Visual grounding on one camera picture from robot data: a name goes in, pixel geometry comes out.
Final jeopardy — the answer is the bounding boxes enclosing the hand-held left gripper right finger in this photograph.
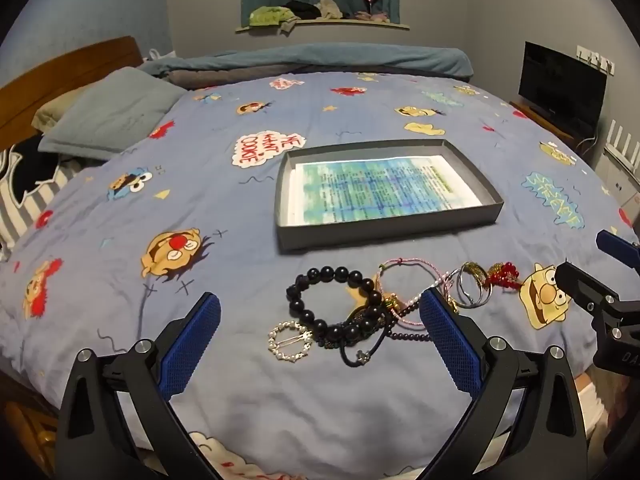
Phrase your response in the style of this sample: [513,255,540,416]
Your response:
[419,287,587,480]

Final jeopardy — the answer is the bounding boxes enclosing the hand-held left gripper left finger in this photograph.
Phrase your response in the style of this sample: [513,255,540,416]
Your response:
[55,291,223,480]

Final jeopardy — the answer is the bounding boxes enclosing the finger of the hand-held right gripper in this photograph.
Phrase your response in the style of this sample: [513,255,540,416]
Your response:
[556,261,621,313]
[596,230,640,273]

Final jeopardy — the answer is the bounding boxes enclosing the dark purple bead bracelet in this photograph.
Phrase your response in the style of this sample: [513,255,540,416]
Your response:
[384,330,434,344]

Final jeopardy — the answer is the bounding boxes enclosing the gold charm bead bracelet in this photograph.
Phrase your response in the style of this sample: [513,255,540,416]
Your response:
[320,297,402,350]

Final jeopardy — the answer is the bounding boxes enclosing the red bead ornament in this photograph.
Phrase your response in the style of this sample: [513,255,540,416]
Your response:
[487,261,521,291]

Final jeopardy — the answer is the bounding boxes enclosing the pearl ring brooch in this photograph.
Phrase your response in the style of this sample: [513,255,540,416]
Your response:
[267,321,315,362]

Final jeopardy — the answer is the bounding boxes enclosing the pink cord bracelet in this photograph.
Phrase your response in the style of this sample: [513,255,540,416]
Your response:
[376,257,447,311]

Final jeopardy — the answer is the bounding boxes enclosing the black hair tie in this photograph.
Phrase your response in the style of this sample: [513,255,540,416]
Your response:
[340,329,390,367]

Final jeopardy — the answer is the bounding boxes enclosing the black large-bead bracelet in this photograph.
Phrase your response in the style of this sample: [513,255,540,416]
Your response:
[286,266,386,343]

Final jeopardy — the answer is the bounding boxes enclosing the grey cardboard box tray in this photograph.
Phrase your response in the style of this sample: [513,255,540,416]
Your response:
[274,139,503,253]

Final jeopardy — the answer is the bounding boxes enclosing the blue cartoon print bed sheet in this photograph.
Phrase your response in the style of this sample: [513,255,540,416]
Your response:
[0,72,640,480]

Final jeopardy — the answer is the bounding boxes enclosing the white cabinet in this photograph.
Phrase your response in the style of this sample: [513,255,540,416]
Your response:
[602,147,640,211]

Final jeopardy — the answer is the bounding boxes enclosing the pale layered stack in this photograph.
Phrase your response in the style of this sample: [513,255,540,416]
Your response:
[575,372,608,441]

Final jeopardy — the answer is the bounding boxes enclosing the white router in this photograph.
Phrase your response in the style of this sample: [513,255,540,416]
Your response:
[602,120,640,166]

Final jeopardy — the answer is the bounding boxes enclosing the wooden monitor stand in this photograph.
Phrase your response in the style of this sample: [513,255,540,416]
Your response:
[510,101,576,146]

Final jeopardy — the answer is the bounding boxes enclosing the black flat screen monitor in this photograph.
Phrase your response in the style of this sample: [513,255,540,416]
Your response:
[518,41,608,136]

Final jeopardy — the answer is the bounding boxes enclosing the blue green printed paper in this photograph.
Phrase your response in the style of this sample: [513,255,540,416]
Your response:
[295,156,483,226]

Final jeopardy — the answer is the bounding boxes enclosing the black white striped cushion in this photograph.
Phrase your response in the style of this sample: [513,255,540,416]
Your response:
[0,135,86,261]

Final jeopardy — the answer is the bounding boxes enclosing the grey blue pillow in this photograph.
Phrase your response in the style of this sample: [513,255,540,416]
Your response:
[37,67,188,161]

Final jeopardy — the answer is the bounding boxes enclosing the grey folded blanket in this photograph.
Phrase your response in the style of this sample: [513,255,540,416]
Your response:
[165,67,301,91]

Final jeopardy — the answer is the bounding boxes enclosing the beige pillow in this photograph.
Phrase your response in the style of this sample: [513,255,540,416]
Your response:
[32,85,101,133]

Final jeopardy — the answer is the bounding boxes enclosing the wooden headboard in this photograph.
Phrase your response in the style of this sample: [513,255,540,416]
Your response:
[0,36,143,151]

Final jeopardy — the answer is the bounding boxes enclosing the teal folded blanket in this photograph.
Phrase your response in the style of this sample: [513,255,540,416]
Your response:
[137,44,473,83]

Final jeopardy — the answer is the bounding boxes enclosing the black cloth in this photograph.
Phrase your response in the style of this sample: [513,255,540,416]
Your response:
[285,0,321,18]

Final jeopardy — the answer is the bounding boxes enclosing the white wall hooks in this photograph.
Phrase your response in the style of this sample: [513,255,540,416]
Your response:
[576,45,616,73]

